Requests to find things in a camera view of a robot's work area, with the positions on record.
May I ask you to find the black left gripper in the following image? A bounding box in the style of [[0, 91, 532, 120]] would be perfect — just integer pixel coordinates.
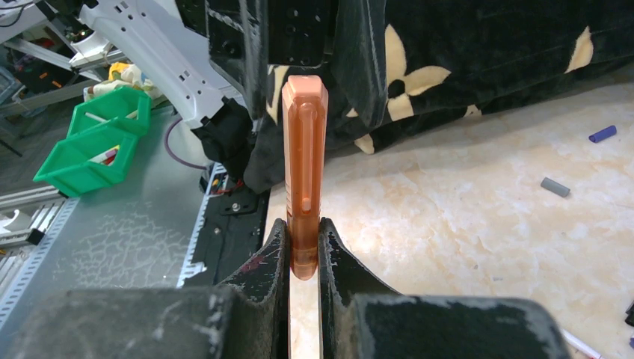
[[176, 0, 339, 118]]

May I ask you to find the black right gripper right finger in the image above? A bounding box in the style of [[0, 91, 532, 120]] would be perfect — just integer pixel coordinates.
[[318, 218, 570, 358]]

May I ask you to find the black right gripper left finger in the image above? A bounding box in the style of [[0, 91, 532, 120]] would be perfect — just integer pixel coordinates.
[[6, 219, 290, 358]]

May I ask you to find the orange highlighter pen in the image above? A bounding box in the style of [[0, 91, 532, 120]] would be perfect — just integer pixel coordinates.
[[282, 76, 328, 280]]

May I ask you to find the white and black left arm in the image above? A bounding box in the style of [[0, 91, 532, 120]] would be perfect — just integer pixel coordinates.
[[68, 1, 336, 179]]

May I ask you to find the white marker pen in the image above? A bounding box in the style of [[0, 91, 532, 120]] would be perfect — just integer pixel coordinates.
[[561, 329, 604, 359]]

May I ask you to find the grey pen cap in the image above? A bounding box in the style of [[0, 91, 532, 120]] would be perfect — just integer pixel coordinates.
[[540, 177, 570, 198]]

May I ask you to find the purple pen cap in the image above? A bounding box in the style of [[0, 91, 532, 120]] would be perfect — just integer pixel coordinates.
[[588, 125, 617, 144]]

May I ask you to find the black floral blanket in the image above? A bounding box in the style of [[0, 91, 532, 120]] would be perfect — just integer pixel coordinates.
[[242, 1, 633, 192]]

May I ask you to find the green plastic bin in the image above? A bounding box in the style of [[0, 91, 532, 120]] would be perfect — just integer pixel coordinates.
[[33, 87, 153, 197]]

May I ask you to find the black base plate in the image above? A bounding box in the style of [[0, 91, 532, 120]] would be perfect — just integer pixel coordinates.
[[183, 169, 270, 286]]

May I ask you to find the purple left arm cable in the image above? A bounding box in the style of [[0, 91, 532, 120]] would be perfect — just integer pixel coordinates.
[[164, 117, 212, 172]]

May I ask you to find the slotted cable duct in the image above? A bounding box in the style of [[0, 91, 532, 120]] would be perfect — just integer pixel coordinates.
[[176, 182, 215, 289]]

